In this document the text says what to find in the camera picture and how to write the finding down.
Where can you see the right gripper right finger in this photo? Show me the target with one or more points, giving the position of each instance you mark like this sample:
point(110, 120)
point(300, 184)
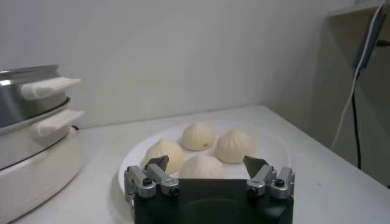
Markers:
point(263, 176)

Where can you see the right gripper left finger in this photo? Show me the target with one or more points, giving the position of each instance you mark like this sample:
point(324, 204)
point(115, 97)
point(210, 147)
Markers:
point(158, 175)

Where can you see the white steamed baozi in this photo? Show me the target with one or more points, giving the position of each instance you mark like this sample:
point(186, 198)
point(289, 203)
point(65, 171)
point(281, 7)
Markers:
point(201, 167)
point(166, 153)
point(198, 137)
point(234, 146)

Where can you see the steel steamer basket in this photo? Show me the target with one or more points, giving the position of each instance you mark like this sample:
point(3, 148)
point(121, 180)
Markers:
point(18, 106)

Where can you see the white round plate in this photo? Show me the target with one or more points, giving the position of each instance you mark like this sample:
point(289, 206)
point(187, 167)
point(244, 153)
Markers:
point(271, 149)

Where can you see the white electric pot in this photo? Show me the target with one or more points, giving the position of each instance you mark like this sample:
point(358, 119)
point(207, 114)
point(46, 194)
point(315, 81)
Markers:
point(30, 182)

